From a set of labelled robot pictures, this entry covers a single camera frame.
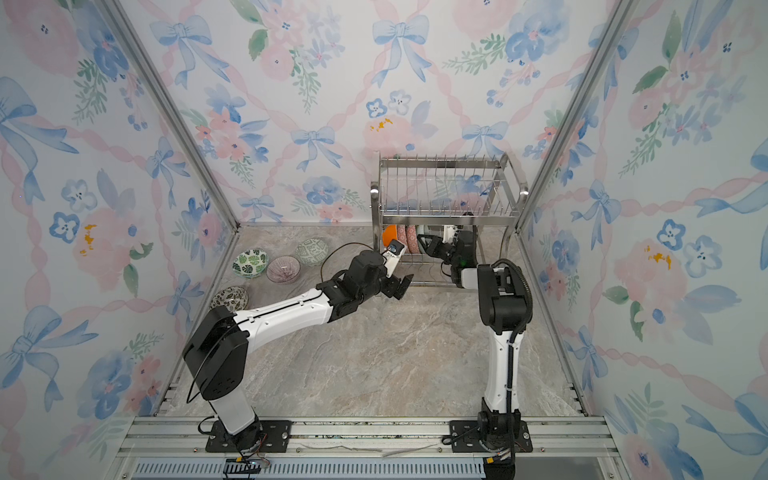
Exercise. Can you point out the pink purple bowl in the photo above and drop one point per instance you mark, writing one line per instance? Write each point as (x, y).
(402, 234)

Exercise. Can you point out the stainless steel dish rack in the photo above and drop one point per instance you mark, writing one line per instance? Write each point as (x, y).
(480, 193)

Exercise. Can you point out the aluminium corner post right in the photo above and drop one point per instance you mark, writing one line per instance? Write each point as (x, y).
(608, 41)

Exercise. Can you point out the purple glass bowl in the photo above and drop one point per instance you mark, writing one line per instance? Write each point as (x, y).
(283, 270)

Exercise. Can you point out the dark speckled bowl left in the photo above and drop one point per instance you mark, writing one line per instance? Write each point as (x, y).
(234, 298)

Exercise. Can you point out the green leaf pattern bowl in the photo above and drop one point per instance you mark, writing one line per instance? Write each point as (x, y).
(250, 264)

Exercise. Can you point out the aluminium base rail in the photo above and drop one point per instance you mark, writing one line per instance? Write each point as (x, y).
(368, 448)

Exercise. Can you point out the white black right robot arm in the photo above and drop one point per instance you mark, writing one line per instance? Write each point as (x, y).
(505, 307)

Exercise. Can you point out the orange white bowl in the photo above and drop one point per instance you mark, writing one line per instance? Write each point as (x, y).
(389, 234)

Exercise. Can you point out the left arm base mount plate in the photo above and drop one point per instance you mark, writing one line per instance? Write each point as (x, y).
(265, 436)

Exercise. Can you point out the aluminium corner post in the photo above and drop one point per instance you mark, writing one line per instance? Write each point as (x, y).
(119, 22)
(608, 41)

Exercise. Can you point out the aluminium corner post left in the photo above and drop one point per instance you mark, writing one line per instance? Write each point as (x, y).
(119, 22)

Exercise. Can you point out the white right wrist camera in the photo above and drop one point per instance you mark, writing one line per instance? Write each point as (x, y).
(449, 233)

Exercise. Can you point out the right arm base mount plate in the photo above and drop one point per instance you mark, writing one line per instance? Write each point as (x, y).
(465, 437)

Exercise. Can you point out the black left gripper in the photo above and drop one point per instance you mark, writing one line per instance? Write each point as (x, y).
(394, 284)

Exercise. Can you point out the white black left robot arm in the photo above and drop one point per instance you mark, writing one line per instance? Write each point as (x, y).
(217, 351)

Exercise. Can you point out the green geometric pattern bowl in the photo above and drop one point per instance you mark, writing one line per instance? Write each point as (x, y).
(312, 252)

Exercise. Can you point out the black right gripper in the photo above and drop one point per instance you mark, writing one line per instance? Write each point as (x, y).
(434, 246)

